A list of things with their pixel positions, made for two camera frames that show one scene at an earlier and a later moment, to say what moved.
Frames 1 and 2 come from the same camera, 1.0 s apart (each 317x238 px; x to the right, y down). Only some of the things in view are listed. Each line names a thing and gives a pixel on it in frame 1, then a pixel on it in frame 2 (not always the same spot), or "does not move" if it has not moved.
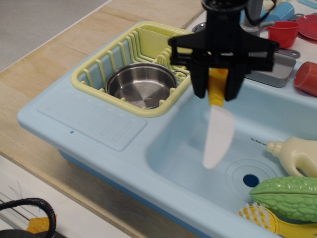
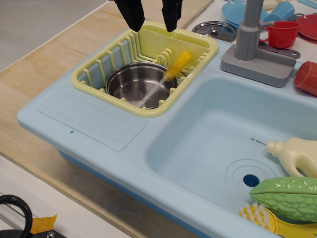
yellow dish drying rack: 143,42 does not move
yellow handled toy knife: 221,125 -> 171,74
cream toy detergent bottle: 294,152 does not move
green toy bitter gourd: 296,196 does not move
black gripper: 224,45 -> 132,11
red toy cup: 305,78 does not move
